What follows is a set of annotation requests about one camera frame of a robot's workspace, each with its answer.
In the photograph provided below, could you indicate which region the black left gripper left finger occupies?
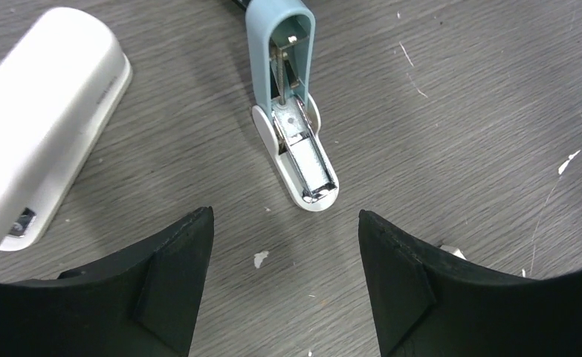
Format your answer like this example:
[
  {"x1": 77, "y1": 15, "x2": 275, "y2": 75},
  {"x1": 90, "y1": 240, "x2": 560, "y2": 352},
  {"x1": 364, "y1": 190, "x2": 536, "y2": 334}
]
[{"x1": 0, "y1": 207, "x2": 214, "y2": 356}]

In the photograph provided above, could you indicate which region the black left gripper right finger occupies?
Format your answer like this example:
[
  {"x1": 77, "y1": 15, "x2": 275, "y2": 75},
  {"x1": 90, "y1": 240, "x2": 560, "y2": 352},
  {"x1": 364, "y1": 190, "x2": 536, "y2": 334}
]
[{"x1": 358, "y1": 210, "x2": 582, "y2": 356}]

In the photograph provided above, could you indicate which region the white playing card box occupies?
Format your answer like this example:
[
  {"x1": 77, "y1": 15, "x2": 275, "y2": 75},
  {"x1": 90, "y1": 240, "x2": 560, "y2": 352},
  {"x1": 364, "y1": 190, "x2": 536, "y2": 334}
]
[{"x1": 440, "y1": 245, "x2": 467, "y2": 260}]

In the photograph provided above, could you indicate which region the small blue grey stapler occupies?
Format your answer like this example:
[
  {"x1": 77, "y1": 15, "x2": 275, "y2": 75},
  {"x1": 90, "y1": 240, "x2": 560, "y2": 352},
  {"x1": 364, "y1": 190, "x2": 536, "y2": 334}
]
[{"x1": 245, "y1": 1, "x2": 339, "y2": 212}]

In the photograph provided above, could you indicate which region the white stapler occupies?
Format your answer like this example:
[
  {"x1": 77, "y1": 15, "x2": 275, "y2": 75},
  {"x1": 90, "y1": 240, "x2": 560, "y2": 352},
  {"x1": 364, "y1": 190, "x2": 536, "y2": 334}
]
[{"x1": 0, "y1": 7, "x2": 133, "y2": 251}]

